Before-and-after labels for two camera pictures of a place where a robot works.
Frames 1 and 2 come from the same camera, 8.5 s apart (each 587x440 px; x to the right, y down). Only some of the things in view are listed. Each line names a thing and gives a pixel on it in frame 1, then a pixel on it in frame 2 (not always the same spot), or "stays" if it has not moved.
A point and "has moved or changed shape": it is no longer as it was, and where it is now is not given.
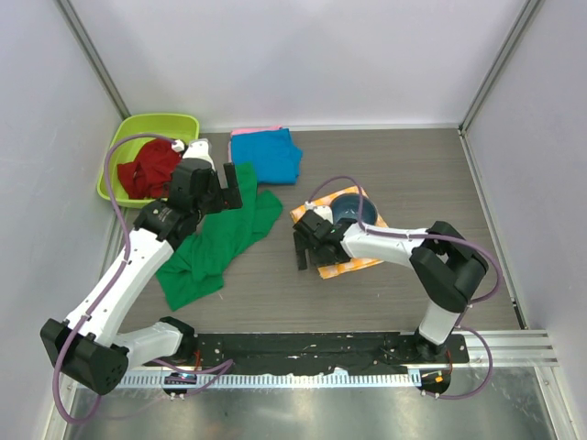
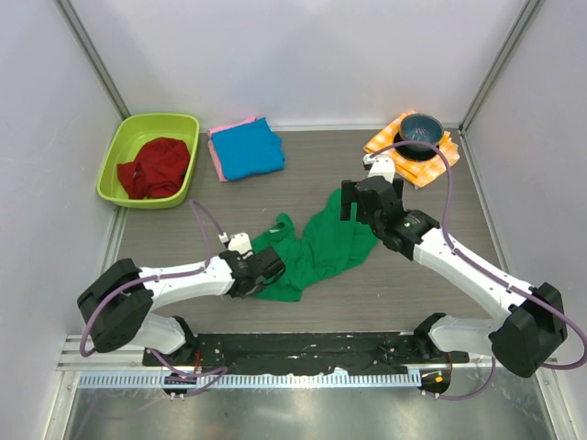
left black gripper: x=229 y=196 to x=260 y=286
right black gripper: x=304 y=243 to x=349 y=194
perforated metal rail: x=274 y=379 stays
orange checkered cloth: x=342 y=268 to x=418 y=172
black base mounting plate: x=312 y=351 stays
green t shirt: x=198 y=262 to x=325 y=243
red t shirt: x=149 y=176 stays
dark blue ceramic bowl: x=347 y=206 has moved or changed shape
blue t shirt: x=277 y=161 has moved or changed shape
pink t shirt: x=249 y=131 to x=219 y=169
